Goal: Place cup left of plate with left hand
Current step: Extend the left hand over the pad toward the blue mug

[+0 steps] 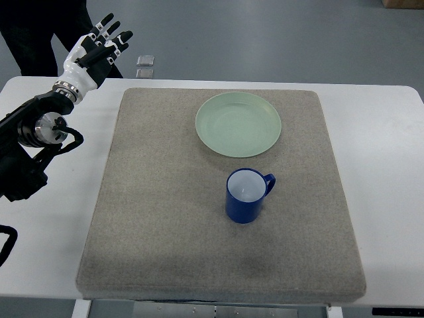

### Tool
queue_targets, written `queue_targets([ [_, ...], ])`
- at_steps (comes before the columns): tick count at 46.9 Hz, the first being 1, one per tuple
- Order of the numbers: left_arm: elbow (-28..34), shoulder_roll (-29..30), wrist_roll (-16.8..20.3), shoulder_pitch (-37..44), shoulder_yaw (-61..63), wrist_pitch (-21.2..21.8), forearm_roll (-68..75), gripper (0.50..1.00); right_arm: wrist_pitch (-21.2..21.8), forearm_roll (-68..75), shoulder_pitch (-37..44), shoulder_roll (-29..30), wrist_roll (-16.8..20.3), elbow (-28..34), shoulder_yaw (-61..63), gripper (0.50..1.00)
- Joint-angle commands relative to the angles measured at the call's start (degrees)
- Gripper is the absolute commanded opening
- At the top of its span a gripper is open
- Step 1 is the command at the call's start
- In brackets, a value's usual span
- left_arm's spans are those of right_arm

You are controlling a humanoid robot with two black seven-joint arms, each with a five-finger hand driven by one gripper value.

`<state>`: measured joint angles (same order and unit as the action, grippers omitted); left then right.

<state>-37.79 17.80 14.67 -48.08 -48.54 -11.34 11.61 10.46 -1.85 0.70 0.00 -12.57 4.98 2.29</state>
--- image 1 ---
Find blue mug white inside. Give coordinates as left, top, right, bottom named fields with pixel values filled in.
left=225, top=168, right=276, bottom=224

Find floor socket plate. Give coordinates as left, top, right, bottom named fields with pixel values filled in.
left=136, top=68, right=154, bottom=79
left=136, top=55, right=154, bottom=66

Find person in black clothes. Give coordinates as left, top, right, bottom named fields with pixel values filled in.
left=1, top=1, right=122, bottom=78

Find lower floor socket plate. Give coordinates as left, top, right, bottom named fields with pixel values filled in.
left=136, top=68, right=154, bottom=79

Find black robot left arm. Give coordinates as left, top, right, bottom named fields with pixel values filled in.
left=1, top=90, right=83, bottom=202

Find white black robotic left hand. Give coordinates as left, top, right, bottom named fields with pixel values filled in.
left=52, top=13, right=133, bottom=105

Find black label strip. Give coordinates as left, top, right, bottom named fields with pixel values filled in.
left=372, top=307, right=424, bottom=317

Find upper floor socket plate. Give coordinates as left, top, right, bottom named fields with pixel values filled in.
left=136, top=55, right=154, bottom=66

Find light green plate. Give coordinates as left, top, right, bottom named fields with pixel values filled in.
left=195, top=91, right=282, bottom=158

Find beige felt mat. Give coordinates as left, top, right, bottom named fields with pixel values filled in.
left=76, top=88, right=366, bottom=304

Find black cable loop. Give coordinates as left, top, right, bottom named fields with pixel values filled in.
left=0, top=224, right=19, bottom=268

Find cardboard box corner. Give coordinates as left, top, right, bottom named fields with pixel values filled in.
left=382, top=0, right=424, bottom=9

